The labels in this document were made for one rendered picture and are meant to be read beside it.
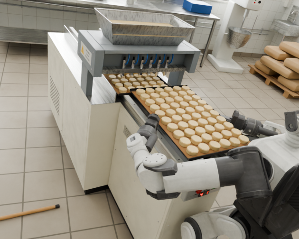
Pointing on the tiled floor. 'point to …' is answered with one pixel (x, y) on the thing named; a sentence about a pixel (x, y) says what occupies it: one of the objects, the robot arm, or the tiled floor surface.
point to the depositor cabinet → (82, 114)
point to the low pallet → (271, 79)
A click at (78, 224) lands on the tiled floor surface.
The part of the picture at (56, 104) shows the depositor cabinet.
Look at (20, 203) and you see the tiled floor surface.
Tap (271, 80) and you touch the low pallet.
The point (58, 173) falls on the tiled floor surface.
